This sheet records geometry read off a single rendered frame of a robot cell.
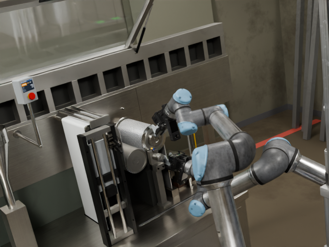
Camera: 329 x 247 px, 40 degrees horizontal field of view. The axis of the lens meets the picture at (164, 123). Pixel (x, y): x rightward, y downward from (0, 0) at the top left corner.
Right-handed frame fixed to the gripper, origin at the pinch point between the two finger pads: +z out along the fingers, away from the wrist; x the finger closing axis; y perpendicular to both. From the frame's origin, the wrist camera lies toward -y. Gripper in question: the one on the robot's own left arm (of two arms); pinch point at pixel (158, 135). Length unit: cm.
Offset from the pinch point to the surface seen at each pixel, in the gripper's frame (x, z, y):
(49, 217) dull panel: 51, 50, -2
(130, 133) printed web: 6.3, 11.7, 10.6
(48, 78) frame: 33, 6, 51
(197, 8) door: -224, 145, 162
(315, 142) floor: -269, 162, -29
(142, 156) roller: 8.6, 9.1, -3.8
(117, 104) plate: -1.3, 21.1, 32.2
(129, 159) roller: 16.3, 8.1, -2.7
